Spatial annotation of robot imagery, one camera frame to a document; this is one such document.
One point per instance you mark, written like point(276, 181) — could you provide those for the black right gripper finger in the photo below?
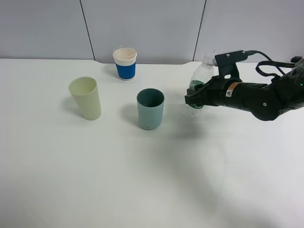
point(197, 89)
point(195, 101)

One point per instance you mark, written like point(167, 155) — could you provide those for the clear bottle green label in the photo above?
point(199, 78)

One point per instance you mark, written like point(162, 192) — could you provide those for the blue white paper cup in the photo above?
point(125, 61)

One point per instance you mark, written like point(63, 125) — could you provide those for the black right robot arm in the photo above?
point(266, 102)

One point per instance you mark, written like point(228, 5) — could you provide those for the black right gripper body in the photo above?
point(214, 92)

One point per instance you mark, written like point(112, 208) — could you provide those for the cream plastic cup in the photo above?
point(84, 91)

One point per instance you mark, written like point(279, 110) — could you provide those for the teal plastic cup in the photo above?
point(150, 104)

